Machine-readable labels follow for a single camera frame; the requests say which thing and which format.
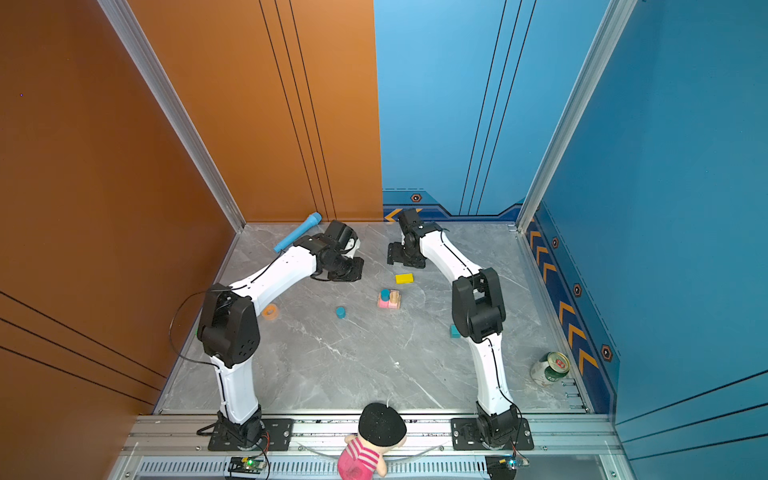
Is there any yellow wood block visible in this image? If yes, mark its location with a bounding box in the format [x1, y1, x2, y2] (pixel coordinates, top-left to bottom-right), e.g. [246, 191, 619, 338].
[395, 273, 414, 285]

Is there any dark pink wood block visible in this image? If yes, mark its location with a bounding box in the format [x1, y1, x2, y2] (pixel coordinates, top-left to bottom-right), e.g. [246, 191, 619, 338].
[377, 290, 401, 309]

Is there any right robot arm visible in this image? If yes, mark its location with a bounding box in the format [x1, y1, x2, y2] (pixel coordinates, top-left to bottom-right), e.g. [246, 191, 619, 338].
[387, 208, 522, 449]

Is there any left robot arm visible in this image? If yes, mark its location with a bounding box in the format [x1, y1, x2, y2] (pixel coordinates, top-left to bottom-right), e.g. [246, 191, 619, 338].
[197, 220, 364, 450]

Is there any blue toy microphone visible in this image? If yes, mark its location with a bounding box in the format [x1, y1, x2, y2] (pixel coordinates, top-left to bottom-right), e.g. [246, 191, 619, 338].
[273, 212, 322, 253]

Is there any orange tape roll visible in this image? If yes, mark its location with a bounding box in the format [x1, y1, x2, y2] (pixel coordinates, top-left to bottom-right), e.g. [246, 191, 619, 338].
[262, 303, 279, 321]

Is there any doll with black hat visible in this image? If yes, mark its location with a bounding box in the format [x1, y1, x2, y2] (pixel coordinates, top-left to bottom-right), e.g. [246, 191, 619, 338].
[337, 402, 407, 480]

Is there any green beverage can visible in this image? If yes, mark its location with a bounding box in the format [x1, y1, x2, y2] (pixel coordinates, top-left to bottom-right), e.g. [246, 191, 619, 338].
[529, 351, 570, 387]

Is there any right small circuit board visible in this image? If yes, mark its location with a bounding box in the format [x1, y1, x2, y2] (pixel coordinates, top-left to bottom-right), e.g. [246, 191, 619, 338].
[505, 456, 529, 471]

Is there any green circuit board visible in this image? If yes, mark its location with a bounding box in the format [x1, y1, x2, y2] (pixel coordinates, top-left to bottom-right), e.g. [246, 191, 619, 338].
[227, 456, 271, 479]

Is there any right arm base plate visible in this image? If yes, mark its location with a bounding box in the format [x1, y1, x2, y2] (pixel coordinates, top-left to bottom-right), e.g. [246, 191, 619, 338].
[450, 417, 535, 452]

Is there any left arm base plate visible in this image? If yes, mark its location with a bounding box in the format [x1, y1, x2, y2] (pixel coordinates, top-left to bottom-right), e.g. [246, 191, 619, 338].
[207, 418, 294, 453]

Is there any aluminium front rail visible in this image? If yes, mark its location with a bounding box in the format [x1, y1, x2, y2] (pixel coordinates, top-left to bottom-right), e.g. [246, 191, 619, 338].
[107, 405, 634, 479]

